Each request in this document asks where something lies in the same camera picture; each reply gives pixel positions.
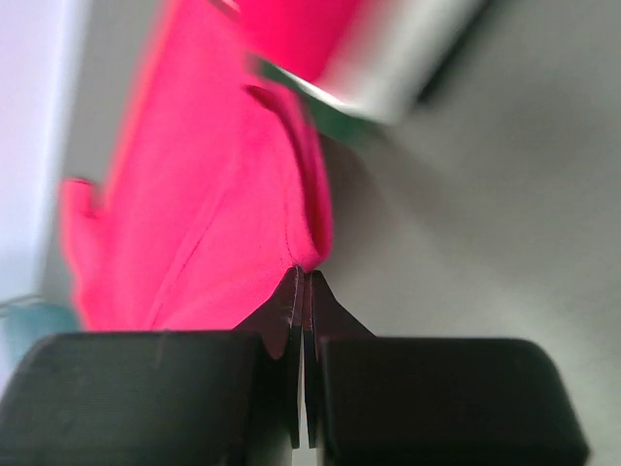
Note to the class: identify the pink red t-shirt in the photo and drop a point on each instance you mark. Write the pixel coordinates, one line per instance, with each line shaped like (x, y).
(298, 36)
(217, 187)

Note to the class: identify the white t-shirt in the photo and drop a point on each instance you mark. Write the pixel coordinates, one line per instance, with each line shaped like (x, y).
(388, 57)

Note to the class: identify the dark green t-shirt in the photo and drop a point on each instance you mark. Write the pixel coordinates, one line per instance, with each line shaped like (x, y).
(328, 121)

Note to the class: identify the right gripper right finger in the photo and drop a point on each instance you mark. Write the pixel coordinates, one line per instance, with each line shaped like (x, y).
(374, 400)

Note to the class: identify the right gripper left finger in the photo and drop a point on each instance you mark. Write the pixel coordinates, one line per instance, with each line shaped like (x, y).
(162, 398)

